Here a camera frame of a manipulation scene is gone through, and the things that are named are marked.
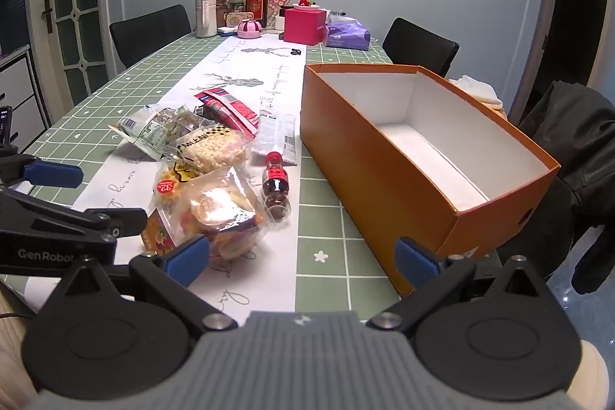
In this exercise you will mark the yellow packet with red sticker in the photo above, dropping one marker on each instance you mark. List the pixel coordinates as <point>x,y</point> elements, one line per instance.
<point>180,177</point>

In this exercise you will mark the small cola bottle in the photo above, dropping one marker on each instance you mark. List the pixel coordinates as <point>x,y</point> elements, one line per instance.
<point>275,189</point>

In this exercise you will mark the purple tissue pack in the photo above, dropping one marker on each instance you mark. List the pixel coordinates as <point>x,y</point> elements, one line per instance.
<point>347,34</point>

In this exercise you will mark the orange cardboard box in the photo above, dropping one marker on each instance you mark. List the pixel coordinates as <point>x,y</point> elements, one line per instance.
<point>374,160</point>

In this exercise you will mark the white cloth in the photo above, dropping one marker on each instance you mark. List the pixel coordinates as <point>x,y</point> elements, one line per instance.
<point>475,90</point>

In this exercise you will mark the small white cup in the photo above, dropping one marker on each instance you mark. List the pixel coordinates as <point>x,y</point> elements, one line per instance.
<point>279,23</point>

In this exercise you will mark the black jacket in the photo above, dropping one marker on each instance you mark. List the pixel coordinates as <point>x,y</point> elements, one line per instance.
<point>571,150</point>

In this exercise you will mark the colourful fruit print packet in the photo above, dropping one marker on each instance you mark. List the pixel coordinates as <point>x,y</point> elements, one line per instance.
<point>153,237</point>

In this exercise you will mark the white deer print table runner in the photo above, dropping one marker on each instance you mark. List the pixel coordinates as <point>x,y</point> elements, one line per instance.
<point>250,69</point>

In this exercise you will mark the pink round box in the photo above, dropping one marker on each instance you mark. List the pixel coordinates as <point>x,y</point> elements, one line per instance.
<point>250,29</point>

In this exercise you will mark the small wooden radio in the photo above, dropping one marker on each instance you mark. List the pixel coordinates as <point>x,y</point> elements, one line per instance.
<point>239,20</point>

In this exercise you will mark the small brown figurine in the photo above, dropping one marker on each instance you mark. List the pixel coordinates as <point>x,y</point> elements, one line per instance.
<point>221,9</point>

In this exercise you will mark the white drawer cabinet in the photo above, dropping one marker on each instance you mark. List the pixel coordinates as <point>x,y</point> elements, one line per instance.
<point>19,88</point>

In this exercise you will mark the pink white water bottle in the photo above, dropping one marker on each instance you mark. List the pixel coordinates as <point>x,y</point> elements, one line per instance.
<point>205,9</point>

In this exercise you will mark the black chair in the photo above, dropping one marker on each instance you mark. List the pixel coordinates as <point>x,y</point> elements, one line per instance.
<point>149,33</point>
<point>418,45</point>

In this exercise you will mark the green white snack packet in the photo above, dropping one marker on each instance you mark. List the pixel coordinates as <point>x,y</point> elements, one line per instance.
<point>139,129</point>

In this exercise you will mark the white dish with red ornament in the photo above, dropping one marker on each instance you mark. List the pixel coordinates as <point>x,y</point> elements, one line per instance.
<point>305,4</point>

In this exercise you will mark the white doorway frame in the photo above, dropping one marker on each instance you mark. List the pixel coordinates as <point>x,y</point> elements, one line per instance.
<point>552,6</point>

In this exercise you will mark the large clear snack bag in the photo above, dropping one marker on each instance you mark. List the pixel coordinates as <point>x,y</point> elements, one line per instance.
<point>221,208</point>

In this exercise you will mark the crushed noodle snack packet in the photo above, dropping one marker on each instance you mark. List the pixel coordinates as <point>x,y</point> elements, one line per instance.
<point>211,148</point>

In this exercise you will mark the pink square box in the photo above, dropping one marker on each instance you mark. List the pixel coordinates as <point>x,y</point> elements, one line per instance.
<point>302,26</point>

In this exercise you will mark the clear raisin packet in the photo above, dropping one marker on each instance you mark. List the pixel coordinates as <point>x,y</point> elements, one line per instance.
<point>185,122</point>

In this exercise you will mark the long white snack packet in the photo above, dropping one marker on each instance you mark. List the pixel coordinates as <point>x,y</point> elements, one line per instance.
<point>276,131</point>

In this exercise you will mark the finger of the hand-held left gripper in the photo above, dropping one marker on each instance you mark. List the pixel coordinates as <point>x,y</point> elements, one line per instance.
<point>53,174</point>
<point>72,220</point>

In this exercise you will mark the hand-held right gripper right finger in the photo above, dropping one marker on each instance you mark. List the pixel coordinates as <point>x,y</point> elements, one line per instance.
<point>415,263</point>

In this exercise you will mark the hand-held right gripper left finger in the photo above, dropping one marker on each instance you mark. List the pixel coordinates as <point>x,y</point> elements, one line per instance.
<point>187,258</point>

